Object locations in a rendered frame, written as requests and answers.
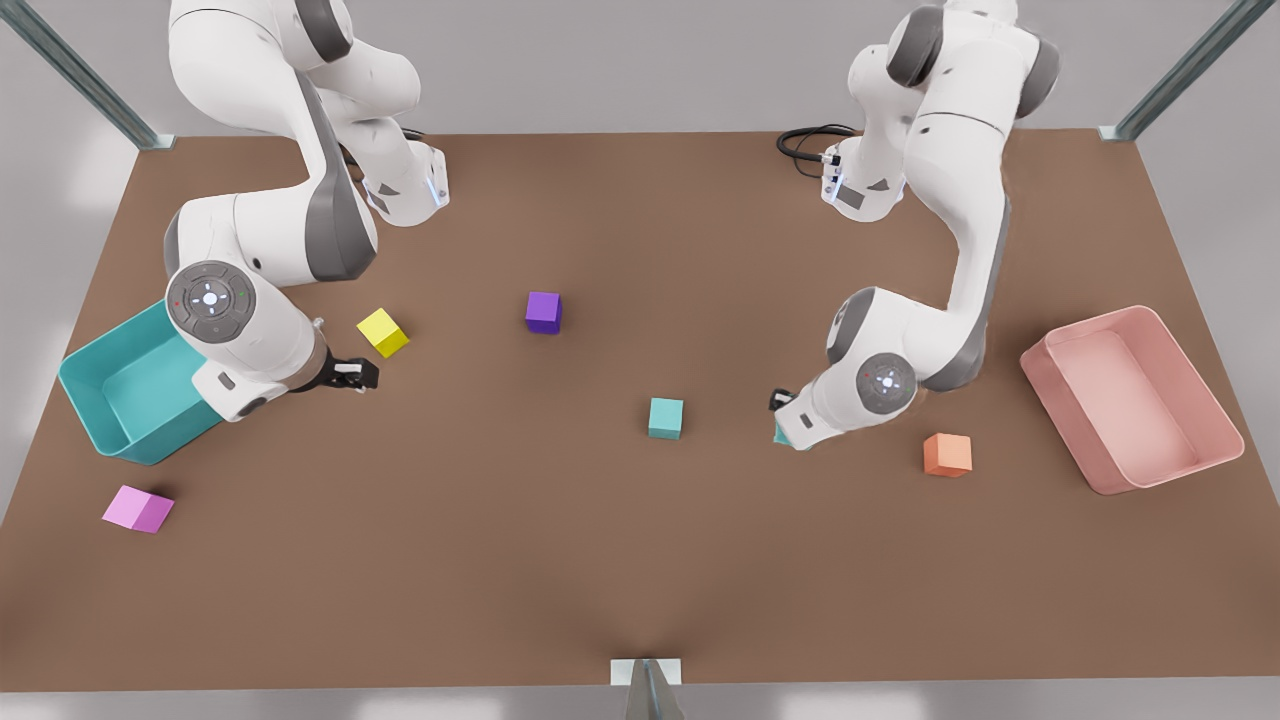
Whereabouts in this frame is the yellow cube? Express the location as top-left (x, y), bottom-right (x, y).
top-left (357, 308), bottom-right (411, 359)

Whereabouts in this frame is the orange cube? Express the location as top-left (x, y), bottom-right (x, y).
top-left (923, 433), bottom-right (974, 478)

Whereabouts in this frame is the teal plastic bin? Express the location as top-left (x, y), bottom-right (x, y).
top-left (58, 298), bottom-right (227, 467)

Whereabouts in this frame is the pink cube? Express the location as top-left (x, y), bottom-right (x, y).
top-left (102, 485), bottom-right (176, 535)

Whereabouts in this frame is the pink plastic bin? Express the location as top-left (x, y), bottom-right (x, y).
top-left (1020, 305), bottom-right (1247, 497)

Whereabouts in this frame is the black cable loop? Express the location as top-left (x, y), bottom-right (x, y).
top-left (776, 124), bottom-right (862, 182)

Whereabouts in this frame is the silver frame post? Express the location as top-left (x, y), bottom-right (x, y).
top-left (1097, 0), bottom-right (1280, 143)
top-left (0, 0), bottom-right (177, 152)
top-left (610, 657), bottom-right (684, 720)

